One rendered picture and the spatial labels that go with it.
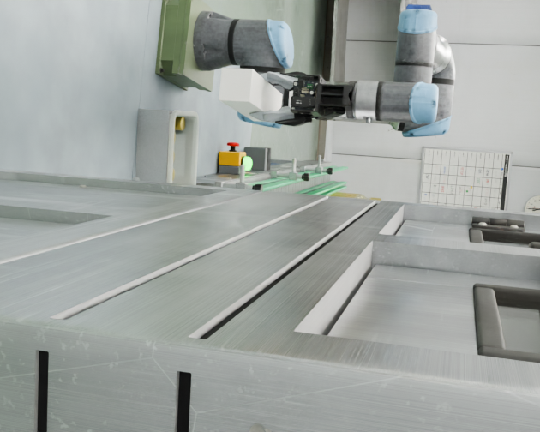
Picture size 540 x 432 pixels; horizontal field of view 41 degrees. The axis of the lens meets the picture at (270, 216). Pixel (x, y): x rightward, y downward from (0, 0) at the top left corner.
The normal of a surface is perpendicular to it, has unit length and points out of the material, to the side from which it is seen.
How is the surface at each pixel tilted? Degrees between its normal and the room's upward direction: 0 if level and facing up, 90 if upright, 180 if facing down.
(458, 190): 90
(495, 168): 90
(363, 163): 90
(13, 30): 0
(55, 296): 90
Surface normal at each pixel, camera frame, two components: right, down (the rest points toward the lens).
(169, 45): -0.24, -0.04
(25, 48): 0.97, 0.09
